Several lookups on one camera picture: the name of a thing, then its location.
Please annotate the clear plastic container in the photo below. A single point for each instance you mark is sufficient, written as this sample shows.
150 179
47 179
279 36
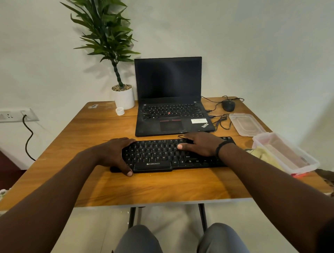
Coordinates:
285 152

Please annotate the black wristband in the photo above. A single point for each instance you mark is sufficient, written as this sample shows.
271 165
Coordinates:
221 147

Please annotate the yellow cloth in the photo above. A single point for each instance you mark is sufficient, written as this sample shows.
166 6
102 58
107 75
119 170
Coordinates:
263 155

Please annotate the person's right leg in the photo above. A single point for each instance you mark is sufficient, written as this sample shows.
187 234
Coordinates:
221 238

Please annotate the person's left leg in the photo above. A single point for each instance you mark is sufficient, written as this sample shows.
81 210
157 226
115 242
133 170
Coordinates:
139 239

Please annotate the black table leg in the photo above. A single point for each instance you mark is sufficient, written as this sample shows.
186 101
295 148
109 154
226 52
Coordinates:
132 217
203 217

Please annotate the black laptop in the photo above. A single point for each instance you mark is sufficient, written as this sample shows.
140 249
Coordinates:
169 104

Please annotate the person's right forearm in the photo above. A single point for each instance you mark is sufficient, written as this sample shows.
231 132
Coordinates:
271 192

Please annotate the white plant pot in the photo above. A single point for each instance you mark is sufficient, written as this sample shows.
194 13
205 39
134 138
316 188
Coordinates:
124 98

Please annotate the person's left hand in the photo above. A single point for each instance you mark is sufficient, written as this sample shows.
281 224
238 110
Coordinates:
111 152

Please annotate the person's leg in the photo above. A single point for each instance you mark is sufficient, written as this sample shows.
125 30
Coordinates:
221 238
139 239

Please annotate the person's right hand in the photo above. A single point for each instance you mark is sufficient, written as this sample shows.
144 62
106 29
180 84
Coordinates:
206 144

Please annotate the green potted plant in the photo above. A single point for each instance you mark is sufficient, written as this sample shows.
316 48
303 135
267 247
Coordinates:
107 34

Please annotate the person's left forearm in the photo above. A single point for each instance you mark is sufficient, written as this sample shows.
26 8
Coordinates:
49 200

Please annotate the black computer keyboard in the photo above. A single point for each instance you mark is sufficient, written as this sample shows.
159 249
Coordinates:
159 153

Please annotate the black computer mouse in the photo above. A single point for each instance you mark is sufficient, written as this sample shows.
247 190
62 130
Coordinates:
228 105

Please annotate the white wall socket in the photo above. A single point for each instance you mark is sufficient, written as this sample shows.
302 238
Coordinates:
15 115

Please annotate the person's left thumb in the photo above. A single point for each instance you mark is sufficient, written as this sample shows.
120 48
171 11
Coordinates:
125 169

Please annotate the small red object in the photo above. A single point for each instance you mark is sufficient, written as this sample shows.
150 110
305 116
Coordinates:
298 175

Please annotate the clear plastic container lid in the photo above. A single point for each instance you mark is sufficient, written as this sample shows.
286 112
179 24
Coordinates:
246 124

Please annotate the small white sticker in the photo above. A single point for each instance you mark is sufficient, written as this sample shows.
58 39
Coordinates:
93 106

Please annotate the person's right thumb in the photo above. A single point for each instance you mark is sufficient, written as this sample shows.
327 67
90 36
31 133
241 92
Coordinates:
184 146

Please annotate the small white cap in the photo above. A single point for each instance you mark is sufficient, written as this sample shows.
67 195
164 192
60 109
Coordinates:
120 111

